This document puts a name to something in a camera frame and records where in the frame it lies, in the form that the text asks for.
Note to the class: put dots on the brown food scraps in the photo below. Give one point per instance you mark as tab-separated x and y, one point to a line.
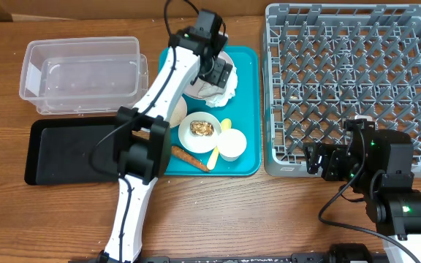
201	128

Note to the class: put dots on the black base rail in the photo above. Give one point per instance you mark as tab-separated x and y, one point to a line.
294	258

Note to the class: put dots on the pink plate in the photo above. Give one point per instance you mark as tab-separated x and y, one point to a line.
191	90

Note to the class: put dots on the clear plastic bin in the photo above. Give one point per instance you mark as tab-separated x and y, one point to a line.
83	75

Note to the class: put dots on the teal plastic tray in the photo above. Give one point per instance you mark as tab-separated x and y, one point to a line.
244	112

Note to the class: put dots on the white napkin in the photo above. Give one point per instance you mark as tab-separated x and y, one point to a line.
215	96

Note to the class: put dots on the grey dishwasher rack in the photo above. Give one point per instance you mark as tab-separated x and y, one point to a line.
325	63

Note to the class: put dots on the pink bowl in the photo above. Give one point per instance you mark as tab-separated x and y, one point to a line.
179	113

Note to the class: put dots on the pale green bowl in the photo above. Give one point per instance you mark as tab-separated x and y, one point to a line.
196	143

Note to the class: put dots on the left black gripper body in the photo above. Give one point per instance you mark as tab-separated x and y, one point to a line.
215	72

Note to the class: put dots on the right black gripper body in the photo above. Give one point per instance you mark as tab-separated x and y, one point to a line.
338	169

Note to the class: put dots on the yellow plastic spoon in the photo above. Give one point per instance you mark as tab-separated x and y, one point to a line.
225	125

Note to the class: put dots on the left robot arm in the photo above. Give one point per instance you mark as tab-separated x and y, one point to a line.
141	137

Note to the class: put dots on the orange carrot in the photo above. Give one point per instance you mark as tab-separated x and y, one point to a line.
181	154

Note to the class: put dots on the pale green cup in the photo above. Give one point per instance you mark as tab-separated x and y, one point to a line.
231	144

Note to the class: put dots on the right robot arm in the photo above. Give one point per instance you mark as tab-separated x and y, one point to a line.
376	163

